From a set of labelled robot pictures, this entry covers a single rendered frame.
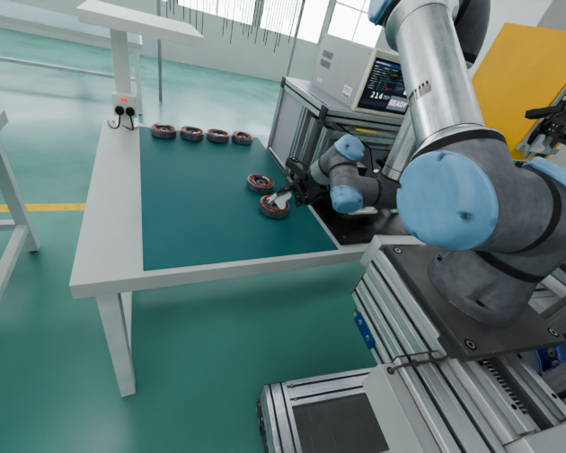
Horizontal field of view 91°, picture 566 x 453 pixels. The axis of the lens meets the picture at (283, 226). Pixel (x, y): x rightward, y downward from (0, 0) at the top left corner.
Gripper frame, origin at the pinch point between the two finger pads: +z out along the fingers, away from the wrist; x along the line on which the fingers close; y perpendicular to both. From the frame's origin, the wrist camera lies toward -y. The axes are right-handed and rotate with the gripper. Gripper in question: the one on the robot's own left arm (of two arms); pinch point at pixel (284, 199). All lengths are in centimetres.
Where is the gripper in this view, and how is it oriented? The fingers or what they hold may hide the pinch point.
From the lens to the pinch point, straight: 99.0
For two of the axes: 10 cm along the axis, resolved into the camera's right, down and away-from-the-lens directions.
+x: 7.9, -1.9, 5.7
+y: 3.6, 9.1, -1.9
